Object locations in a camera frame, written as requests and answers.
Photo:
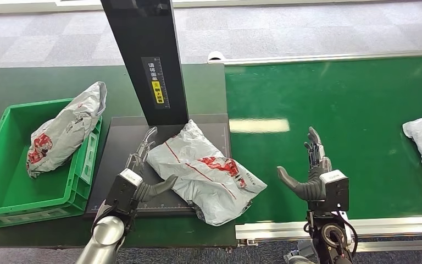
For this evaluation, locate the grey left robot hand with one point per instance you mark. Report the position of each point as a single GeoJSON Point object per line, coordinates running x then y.
{"type": "Point", "coordinates": [149, 189]}

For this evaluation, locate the green plastic crate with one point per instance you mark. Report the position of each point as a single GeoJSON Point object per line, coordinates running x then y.
{"type": "Point", "coordinates": [0, 189]}

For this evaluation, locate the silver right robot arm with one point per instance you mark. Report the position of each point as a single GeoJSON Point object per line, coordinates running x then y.
{"type": "Point", "coordinates": [329, 240]}

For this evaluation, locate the black scanner column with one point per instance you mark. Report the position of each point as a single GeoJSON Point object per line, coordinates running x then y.
{"type": "Point", "coordinates": [145, 43]}

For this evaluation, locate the aluminium conveyor side rail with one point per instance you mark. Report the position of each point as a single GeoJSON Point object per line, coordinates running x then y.
{"type": "Point", "coordinates": [324, 57]}
{"type": "Point", "coordinates": [396, 226]}

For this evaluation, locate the green conveyor belt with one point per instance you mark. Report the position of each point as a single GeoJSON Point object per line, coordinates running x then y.
{"type": "Point", "coordinates": [342, 91]}

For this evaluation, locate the grey package thin red lines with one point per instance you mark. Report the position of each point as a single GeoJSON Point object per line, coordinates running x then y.
{"type": "Point", "coordinates": [196, 182]}

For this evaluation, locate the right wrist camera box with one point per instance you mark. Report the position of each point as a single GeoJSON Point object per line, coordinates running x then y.
{"type": "Point", "coordinates": [336, 189]}

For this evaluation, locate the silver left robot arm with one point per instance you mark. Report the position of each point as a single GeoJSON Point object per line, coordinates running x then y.
{"type": "Point", "coordinates": [103, 237]}

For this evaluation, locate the black scanner base plate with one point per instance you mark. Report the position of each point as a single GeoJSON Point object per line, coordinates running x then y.
{"type": "Point", "coordinates": [123, 145]}

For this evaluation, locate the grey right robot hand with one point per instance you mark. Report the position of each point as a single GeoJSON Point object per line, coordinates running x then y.
{"type": "Point", "coordinates": [311, 187]}

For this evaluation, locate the yellow sticker on column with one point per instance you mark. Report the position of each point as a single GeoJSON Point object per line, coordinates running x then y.
{"type": "Point", "coordinates": [158, 92]}

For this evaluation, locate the grey package large red print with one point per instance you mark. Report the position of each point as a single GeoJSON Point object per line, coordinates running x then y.
{"type": "Point", "coordinates": [65, 127]}

